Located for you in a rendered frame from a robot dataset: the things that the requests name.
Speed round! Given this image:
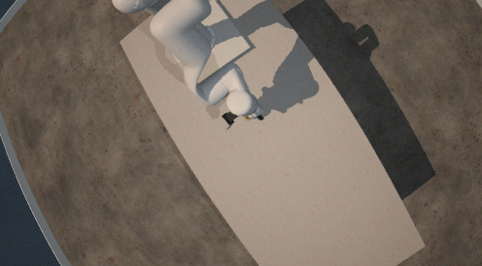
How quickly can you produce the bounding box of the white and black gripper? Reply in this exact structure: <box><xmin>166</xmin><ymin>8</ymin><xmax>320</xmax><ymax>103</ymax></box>
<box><xmin>248</xmin><ymin>103</ymin><xmax>264</xmax><ymax>120</ymax></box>

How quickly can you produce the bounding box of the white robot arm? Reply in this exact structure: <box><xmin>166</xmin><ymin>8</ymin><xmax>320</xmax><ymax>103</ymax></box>
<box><xmin>112</xmin><ymin>0</ymin><xmax>258</xmax><ymax>130</ymax></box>

